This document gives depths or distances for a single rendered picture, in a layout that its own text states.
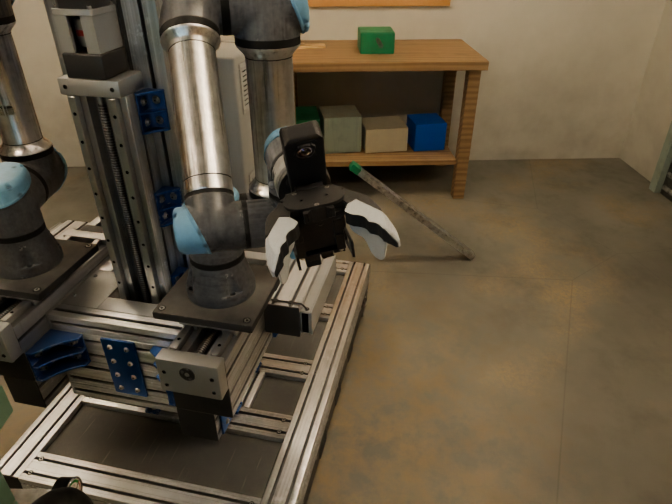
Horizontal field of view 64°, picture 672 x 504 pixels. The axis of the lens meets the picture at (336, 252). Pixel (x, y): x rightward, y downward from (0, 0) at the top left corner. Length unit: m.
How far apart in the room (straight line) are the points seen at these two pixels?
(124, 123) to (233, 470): 0.97
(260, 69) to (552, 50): 3.23
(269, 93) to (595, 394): 1.73
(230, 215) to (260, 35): 0.32
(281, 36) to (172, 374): 0.68
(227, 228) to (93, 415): 1.19
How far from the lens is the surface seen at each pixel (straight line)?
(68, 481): 1.11
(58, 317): 1.43
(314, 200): 0.62
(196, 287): 1.16
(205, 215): 0.81
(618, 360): 2.49
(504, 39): 3.94
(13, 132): 1.45
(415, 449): 1.94
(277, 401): 1.78
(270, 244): 0.56
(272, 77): 1.00
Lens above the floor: 1.52
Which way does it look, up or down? 32 degrees down
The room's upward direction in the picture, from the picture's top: straight up
